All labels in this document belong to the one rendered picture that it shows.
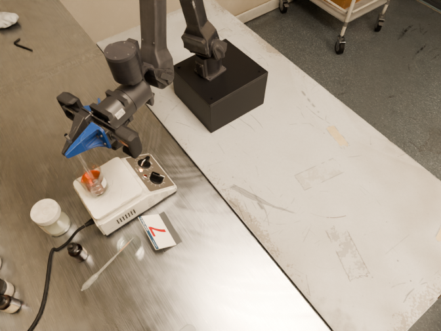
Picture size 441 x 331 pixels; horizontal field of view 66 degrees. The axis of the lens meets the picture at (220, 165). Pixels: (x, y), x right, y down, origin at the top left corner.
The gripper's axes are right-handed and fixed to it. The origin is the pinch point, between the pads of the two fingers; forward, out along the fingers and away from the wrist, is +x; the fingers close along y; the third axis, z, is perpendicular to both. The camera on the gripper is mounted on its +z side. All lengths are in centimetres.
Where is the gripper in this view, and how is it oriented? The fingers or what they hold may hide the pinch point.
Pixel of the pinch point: (79, 142)
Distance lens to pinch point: 66.9
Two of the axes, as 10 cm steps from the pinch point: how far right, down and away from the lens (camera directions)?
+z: 0.0, 5.4, 8.4
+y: -8.3, -4.7, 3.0
